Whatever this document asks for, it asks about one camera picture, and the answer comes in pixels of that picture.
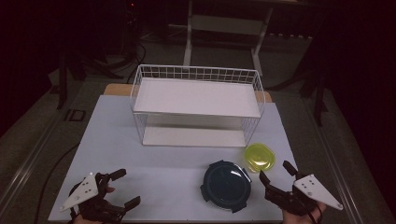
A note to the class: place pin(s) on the black square floor plate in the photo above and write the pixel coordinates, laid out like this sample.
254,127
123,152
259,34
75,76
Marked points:
74,115

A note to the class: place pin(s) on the person's right hand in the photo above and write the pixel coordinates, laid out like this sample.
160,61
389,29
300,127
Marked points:
300,220

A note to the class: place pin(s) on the white metal table frame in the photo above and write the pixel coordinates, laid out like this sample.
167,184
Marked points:
224,25

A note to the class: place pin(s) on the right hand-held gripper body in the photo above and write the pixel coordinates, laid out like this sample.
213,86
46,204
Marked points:
314,189

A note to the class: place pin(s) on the round container with dark blue lid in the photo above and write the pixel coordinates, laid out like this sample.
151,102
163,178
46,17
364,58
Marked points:
226,186

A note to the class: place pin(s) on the yellow-green lidded container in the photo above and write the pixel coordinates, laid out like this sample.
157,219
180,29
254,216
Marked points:
259,157

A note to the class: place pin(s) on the black metal stand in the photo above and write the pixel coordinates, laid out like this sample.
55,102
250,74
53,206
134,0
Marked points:
63,81
318,93

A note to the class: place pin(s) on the metal floor rail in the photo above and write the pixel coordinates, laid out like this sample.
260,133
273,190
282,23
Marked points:
29,161
336,168

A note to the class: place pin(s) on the person's left hand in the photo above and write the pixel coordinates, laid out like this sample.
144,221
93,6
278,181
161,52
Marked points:
110,189

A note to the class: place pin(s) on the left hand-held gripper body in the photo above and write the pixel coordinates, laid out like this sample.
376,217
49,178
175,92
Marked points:
81,192

